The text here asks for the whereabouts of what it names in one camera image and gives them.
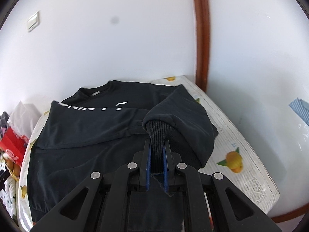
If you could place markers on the red paper bag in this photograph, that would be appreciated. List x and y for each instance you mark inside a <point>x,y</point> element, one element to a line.
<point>13,145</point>

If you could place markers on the white plastic shopping bag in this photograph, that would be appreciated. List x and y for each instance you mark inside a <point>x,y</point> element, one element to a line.
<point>23,116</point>

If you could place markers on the black sweatshirt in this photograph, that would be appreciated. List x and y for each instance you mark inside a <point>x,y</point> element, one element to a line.
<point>84,137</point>

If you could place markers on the blue striped cloth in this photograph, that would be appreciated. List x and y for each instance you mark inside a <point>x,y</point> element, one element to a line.
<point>300,111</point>

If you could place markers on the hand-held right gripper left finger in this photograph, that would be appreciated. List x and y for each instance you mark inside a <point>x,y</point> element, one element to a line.
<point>148,171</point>

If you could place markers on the fruit print lace tablecloth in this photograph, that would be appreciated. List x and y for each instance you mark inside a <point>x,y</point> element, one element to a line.
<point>241,137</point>

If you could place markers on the white wall switch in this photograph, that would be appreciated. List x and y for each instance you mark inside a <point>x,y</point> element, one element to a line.
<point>33,21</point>

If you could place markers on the white floral quilt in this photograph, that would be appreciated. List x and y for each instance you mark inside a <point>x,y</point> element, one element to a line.
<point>8,195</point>

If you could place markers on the brown wooden door frame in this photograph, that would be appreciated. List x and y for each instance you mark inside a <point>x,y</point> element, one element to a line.
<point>201,33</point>

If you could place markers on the dark plaid cloth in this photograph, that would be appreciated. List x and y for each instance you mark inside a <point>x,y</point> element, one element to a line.
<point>3,123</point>

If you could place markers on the brown wooden baseboard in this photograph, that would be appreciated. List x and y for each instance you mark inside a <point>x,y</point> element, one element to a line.
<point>289,216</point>

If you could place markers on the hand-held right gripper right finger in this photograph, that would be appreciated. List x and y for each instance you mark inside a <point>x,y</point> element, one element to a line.
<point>165,171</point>

